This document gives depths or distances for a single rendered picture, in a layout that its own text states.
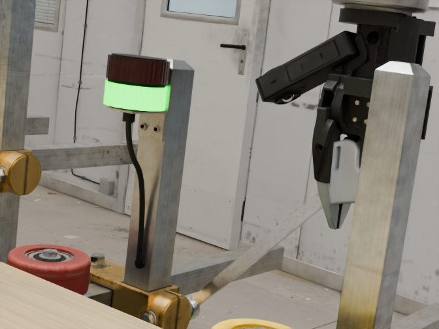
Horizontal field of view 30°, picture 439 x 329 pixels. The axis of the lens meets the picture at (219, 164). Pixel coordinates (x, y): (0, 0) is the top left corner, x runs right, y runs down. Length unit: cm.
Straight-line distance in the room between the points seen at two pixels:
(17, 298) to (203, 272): 33
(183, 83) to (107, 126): 417
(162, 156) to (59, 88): 454
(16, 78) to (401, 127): 50
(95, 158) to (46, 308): 50
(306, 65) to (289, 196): 328
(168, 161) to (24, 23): 28
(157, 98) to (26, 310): 23
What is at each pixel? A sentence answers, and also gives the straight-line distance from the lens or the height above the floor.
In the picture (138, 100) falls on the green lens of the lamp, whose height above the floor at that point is 107.
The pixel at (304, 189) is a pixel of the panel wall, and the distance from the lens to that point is 401.
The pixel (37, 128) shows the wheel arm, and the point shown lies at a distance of 142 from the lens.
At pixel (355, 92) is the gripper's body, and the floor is 110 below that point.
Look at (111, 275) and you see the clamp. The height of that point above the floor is 87.
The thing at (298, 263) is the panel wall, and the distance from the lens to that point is 407.
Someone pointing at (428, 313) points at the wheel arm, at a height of 85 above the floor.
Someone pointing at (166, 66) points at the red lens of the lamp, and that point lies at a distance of 78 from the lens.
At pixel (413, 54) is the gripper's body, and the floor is 114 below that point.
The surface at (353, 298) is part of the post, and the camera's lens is 71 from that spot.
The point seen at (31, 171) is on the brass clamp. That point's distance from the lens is 100.
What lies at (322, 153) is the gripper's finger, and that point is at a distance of 77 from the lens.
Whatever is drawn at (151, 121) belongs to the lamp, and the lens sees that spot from 82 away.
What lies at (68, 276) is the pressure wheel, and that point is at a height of 90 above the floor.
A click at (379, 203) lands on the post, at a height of 102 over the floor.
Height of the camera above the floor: 114
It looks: 9 degrees down
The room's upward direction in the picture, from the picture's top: 7 degrees clockwise
